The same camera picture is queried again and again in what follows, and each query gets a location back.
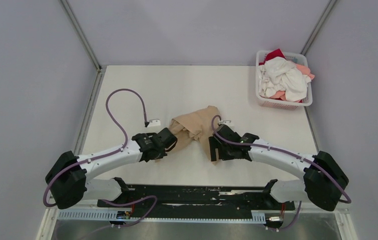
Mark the beige t-shirt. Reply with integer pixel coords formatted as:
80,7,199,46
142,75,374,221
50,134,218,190
168,105,220,160

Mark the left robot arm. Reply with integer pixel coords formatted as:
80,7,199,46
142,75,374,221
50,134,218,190
44,128,178,210

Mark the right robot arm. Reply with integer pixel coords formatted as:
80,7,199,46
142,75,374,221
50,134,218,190
209,124,351,212

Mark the pink t-shirt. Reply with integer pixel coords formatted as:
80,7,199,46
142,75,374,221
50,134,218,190
266,61,315,102

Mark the white crumpled t-shirt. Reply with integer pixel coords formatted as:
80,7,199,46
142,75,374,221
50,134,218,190
257,56,315,102

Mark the red t-shirt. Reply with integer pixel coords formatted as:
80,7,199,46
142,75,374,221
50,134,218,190
258,48,285,66

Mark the white plastic laundry basket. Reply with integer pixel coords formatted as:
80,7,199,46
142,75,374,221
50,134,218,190
255,49,315,110

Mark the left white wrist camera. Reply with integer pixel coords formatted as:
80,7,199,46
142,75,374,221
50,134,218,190
145,119,161,128

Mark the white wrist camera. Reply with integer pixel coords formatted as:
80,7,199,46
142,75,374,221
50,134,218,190
145,119,161,128
218,120,233,127

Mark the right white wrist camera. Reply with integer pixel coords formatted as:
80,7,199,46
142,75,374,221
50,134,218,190
218,120,233,127

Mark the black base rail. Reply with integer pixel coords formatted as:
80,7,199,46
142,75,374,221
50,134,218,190
113,184,283,219

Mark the white slotted cable duct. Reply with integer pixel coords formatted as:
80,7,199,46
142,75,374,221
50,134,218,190
57,209,266,225

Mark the left aluminium frame post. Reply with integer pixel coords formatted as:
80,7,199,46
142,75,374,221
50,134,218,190
58,0,102,72

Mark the aluminium frame post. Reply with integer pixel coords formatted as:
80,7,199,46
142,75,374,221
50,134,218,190
300,0,339,56
58,0,102,72

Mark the right aluminium frame post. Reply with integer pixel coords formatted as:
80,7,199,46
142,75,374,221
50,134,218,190
300,0,339,56

